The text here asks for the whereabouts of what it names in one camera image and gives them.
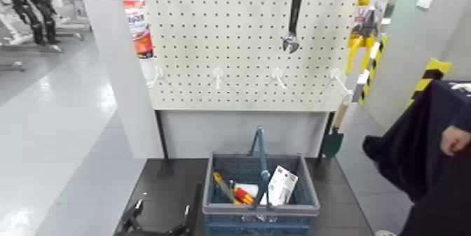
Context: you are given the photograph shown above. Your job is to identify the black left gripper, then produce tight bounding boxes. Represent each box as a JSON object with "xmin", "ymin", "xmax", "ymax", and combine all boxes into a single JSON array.
[{"xmin": 114, "ymin": 199, "xmax": 193, "ymax": 236}]

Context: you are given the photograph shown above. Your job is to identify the yellow pliers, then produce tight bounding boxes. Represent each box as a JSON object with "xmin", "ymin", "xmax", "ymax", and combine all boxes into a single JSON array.
[{"xmin": 345, "ymin": 0, "xmax": 380, "ymax": 76}]

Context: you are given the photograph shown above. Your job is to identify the dark sleeved bystander forearm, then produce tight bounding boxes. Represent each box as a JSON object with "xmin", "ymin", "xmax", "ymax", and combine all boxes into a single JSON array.
[{"xmin": 451, "ymin": 99, "xmax": 471, "ymax": 134}]

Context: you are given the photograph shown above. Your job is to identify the blue grey plastic crate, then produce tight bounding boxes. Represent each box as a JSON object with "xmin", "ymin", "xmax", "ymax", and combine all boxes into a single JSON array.
[{"xmin": 201, "ymin": 152, "xmax": 321, "ymax": 236}]

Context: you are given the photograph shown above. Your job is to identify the bystander bare hand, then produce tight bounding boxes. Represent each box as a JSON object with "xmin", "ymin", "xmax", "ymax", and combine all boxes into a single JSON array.
[{"xmin": 439, "ymin": 125, "xmax": 471, "ymax": 157}]

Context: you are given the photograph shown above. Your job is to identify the red yellow screwdriver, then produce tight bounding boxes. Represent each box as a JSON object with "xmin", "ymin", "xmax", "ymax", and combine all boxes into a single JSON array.
[{"xmin": 233, "ymin": 187, "xmax": 256, "ymax": 205}]

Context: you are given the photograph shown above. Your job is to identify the white box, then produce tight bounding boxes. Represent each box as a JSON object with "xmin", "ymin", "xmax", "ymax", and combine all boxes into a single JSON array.
[{"xmin": 235, "ymin": 183, "xmax": 268, "ymax": 207}]

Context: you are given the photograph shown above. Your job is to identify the white carded product package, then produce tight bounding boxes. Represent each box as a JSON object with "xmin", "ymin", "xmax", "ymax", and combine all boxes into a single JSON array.
[{"xmin": 266, "ymin": 165, "xmax": 299, "ymax": 207}]

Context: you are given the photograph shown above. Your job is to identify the white pegboard hook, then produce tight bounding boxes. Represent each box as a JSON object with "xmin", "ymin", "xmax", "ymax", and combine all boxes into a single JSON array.
[
  {"xmin": 271, "ymin": 67, "xmax": 287, "ymax": 90},
  {"xmin": 212, "ymin": 67, "xmax": 224, "ymax": 91},
  {"xmin": 329, "ymin": 68, "xmax": 355, "ymax": 97},
  {"xmin": 148, "ymin": 66, "xmax": 165, "ymax": 90}
]

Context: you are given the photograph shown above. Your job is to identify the red white adhesive tube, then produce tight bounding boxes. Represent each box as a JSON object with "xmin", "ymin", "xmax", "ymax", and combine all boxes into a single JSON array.
[{"xmin": 117, "ymin": 0, "xmax": 156, "ymax": 60}]

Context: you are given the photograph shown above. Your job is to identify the white metal pegboard panel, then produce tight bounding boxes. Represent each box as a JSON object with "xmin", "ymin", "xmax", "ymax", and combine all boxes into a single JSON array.
[{"xmin": 141, "ymin": 0, "xmax": 376, "ymax": 113}]

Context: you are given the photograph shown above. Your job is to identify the grey metal robot stand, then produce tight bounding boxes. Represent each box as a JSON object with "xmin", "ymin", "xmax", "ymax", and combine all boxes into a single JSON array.
[{"xmin": 0, "ymin": 20, "xmax": 93, "ymax": 73}]

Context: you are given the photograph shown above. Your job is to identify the black humanoid robot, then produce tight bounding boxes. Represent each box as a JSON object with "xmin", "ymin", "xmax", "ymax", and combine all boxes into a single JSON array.
[{"xmin": 0, "ymin": 0, "xmax": 62, "ymax": 46}]

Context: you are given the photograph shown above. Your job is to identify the black adjustable wrench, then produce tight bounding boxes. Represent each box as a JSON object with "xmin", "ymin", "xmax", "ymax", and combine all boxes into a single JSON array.
[{"xmin": 282, "ymin": 0, "xmax": 305, "ymax": 55}]

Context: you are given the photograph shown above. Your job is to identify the slim yellow black hazard strip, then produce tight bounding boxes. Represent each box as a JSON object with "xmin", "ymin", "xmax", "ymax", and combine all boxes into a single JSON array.
[{"xmin": 357, "ymin": 33, "xmax": 390, "ymax": 106}]

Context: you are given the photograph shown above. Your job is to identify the person in dark navy clothes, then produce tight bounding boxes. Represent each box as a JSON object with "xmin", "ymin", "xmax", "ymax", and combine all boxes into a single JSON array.
[{"xmin": 362, "ymin": 79, "xmax": 471, "ymax": 236}]

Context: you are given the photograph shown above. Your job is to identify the wide yellow black hazard strip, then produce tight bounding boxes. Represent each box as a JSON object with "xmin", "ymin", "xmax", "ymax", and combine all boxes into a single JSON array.
[{"xmin": 404, "ymin": 57, "xmax": 453, "ymax": 109}]

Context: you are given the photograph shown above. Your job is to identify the yellow handled small saw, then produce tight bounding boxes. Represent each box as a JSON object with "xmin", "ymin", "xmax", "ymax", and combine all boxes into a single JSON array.
[{"xmin": 212, "ymin": 172, "xmax": 237, "ymax": 204}]

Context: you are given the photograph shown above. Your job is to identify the black pegboard stand frame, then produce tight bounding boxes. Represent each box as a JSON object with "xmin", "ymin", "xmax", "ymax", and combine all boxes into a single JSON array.
[{"xmin": 154, "ymin": 110, "xmax": 336, "ymax": 180}]

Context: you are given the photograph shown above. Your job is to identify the green trowel with wooden handle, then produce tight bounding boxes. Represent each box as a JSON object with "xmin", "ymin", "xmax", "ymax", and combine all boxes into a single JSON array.
[{"xmin": 322, "ymin": 95, "xmax": 350, "ymax": 159}]

